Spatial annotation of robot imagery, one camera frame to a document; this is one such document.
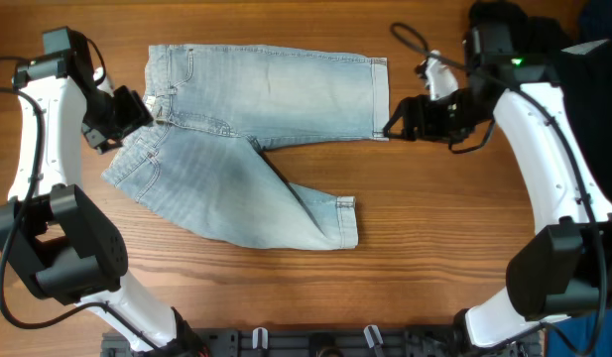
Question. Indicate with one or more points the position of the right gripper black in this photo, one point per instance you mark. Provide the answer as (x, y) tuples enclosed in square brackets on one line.
[(409, 107)]

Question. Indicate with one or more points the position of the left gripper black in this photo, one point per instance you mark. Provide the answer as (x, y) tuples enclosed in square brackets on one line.
[(136, 116)]

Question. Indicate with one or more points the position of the light blue denim shorts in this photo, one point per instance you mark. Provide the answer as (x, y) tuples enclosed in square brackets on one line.
[(218, 109)]

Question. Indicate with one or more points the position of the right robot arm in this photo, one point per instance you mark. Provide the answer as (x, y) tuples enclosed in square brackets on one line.
[(565, 271)]

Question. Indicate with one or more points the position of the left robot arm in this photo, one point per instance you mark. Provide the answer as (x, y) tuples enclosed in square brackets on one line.
[(52, 235)]

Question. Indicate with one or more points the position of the black garment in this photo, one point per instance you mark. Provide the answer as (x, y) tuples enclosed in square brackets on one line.
[(584, 68)]

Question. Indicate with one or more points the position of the right grey rail clip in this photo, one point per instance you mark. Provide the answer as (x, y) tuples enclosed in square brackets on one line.
[(373, 336)]

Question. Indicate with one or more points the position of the grey rail clip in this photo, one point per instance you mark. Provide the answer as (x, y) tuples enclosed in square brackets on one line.
[(260, 339), (373, 336)]

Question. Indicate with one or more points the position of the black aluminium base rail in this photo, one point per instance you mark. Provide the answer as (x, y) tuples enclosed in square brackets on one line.
[(413, 341)]

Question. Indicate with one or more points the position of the left grey rail clip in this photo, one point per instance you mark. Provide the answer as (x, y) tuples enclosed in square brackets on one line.
[(260, 339)]

